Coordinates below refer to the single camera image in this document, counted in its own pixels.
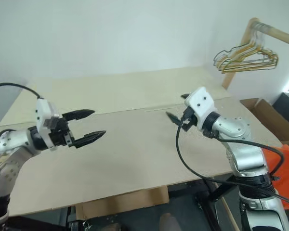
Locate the light wooden floor rail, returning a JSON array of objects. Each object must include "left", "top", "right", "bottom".
[{"left": 220, "top": 197, "right": 240, "bottom": 231}]

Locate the black metal table frame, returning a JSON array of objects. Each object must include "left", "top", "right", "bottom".
[{"left": 192, "top": 179, "right": 240, "bottom": 231}]

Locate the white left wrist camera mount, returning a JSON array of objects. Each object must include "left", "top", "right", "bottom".
[{"left": 35, "top": 98, "right": 63, "bottom": 152}]

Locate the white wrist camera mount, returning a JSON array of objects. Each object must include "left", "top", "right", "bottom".
[
  {"left": 35, "top": 98, "right": 63, "bottom": 152},
  {"left": 184, "top": 87, "right": 219, "bottom": 132}
]

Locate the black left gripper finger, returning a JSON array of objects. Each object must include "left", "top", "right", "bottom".
[
  {"left": 62, "top": 108, "right": 96, "bottom": 122},
  {"left": 72, "top": 130, "right": 107, "bottom": 149}
]

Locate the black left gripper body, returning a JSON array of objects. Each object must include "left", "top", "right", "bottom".
[{"left": 49, "top": 116, "right": 76, "bottom": 148}]

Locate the bunch of gold hangers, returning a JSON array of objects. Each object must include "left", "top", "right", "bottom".
[{"left": 220, "top": 24, "right": 279, "bottom": 74}]

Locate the cardboard panel under table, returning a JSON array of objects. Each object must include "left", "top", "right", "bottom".
[{"left": 76, "top": 185, "right": 170, "bottom": 221}]

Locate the wooden clothes rack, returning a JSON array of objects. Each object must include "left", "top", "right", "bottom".
[{"left": 221, "top": 17, "right": 289, "bottom": 90}]

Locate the black metal table leg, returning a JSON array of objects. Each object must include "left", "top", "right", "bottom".
[{"left": 66, "top": 205, "right": 87, "bottom": 231}]

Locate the gold wire hanger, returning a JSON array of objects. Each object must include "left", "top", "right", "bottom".
[{"left": 221, "top": 24, "right": 276, "bottom": 69}]

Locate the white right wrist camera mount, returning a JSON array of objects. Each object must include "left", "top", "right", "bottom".
[{"left": 184, "top": 87, "right": 219, "bottom": 132}]

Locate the grey wire hanger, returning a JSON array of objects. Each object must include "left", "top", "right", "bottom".
[{"left": 213, "top": 24, "right": 265, "bottom": 69}]

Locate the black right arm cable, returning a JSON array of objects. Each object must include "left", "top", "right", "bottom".
[{"left": 175, "top": 120, "right": 289, "bottom": 207}]

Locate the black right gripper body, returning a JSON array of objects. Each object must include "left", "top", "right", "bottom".
[{"left": 182, "top": 105, "right": 199, "bottom": 132}]

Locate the open brown cardboard box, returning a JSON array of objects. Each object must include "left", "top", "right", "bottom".
[{"left": 240, "top": 97, "right": 289, "bottom": 145}]

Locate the black monitor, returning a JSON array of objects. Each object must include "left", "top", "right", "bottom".
[{"left": 271, "top": 91, "right": 289, "bottom": 114}]

